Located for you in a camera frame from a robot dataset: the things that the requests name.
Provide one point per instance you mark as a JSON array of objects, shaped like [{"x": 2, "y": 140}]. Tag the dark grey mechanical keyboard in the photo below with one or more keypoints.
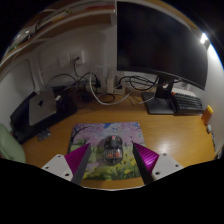
[{"x": 188, "y": 101}]

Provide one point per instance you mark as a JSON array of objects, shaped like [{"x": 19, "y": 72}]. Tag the orange jar with yellow lid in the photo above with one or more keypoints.
[{"x": 206, "y": 116}]

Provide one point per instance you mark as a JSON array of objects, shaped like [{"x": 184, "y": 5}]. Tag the flower landscape print mouse pad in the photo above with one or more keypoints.
[{"x": 100, "y": 133}]

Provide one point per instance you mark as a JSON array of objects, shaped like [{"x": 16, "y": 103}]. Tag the transparent computer mouse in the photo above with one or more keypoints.
[{"x": 113, "y": 150}]

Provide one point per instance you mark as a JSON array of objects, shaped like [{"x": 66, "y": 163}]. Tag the white power strip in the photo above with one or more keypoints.
[{"x": 110, "y": 83}]

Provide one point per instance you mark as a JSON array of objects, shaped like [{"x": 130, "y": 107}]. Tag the black computer monitor with stand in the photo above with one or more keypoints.
[{"x": 156, "y": 40}]

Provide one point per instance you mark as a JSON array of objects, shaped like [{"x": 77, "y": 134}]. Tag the silver mini computer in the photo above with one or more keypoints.
[{"x": 41, "y": 106}]

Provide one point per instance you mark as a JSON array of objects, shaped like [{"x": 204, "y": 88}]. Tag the white wall outlet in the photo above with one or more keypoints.
[{"x": 71, "y": 58}]

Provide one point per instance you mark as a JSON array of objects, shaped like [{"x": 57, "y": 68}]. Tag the bright white lamp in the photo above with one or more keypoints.
[{"x": 204, "y": 39}]

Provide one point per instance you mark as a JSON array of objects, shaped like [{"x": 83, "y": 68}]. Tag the pale green watering can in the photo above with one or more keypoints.
[{"x": 10, "y": 146}]

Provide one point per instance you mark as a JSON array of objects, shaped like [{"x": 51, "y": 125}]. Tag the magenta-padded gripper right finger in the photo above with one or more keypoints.
[{"x": 163, "y": 165}]

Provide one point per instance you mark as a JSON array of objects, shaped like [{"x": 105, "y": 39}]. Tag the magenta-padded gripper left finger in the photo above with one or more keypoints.
[{"x": 60, "y": 165}]

